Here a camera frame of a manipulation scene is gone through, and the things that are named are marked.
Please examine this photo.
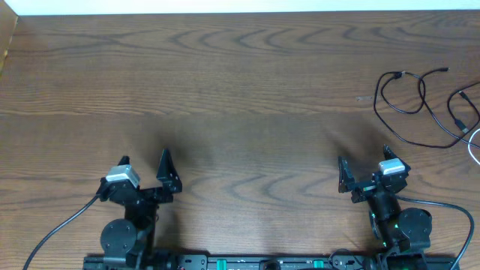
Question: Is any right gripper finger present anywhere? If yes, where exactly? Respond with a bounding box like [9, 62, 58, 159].
[338, 156, 356, 193]
[382, 145, 398, 161]

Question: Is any black USB cable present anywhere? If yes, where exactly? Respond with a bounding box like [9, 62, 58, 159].
[373, 70, 480, 149]
[417, 67, 480, 150]

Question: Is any white USB cable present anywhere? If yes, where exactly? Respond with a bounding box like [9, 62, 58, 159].
[467, 128, 480, 166]

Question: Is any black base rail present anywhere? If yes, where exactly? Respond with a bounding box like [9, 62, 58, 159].
[83, 253, 455, 270]

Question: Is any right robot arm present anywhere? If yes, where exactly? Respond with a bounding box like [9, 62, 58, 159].
[338, 145, 432, 269]

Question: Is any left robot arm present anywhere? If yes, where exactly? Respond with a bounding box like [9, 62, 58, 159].
[96, 148, 182, 269]

